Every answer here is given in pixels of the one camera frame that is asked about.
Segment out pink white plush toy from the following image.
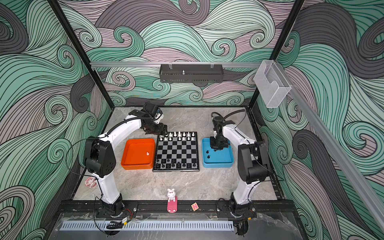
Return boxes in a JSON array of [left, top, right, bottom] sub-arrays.
[[85, 177, 98, 189]]

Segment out blue plastic tray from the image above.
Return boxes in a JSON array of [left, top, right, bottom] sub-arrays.
[[202, 138, 235, 168]]

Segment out white rabbit figurine pink stand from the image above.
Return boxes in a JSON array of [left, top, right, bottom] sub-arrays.
[[167, 189, 178, 213]]

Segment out clear acrylic wall holder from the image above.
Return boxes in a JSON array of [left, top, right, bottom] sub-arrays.
[[254, 60, 292, 109]]

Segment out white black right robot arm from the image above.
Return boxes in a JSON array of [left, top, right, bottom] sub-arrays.
[[210, 110, 269, 216]]

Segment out silver aluminium rail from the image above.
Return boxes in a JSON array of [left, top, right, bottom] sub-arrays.
[[90, 61, 261, 69]]

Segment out black white chess board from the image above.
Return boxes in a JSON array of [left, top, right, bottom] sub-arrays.
[[153, 132, 200, 172]]

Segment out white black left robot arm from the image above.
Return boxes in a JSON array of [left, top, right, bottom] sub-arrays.
[[84, 103, 167, 217]]

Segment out orange plastic tray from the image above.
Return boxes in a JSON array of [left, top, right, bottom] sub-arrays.
[[121, 139, 156, 170]]

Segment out small orange letter block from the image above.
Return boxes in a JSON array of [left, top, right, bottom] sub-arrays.
[[191, 202, 199, 212]]

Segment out black perforated wall shelf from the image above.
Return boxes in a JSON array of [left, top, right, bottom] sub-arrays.
[[159, 65, 224, 84]]

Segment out white slotted cable duct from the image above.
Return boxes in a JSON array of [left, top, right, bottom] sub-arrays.
[[59, 221, 235, 232]]

